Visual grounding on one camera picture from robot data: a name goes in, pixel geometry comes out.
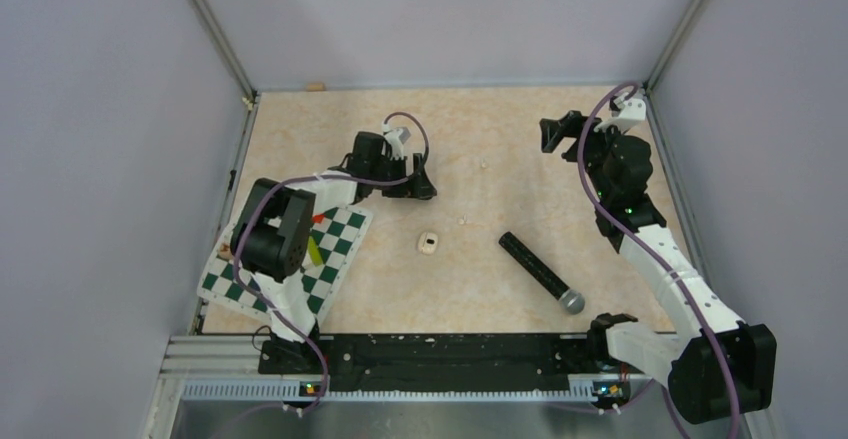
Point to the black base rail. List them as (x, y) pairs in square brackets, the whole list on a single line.
[(448, 363)]

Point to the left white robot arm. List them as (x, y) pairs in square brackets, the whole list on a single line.
[(270, 237)]

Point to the white earbud charging case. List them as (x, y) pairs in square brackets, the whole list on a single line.
[(428, 243)]

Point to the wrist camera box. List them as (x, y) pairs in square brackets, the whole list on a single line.
[(395, 139), (626, 113)]

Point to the green white lego brick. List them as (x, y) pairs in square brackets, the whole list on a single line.
[(313, 253)]

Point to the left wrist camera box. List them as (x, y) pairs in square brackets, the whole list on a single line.
[(395, 139)]

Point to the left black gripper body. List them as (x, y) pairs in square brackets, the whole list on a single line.
[(396, 170)]

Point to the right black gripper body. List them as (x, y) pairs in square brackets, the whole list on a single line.
[(573, 128)]

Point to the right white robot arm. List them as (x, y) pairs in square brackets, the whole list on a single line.
[(717, 363)]

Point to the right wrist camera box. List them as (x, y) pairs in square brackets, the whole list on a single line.
[(626, 113)]

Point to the green white chessboard mat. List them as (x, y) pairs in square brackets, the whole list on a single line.
[(335, 239)]

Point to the small wooden cork piece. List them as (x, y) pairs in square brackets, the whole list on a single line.
[(315, 87)]

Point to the black microphone grey head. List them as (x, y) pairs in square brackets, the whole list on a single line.
[(569, 299)]

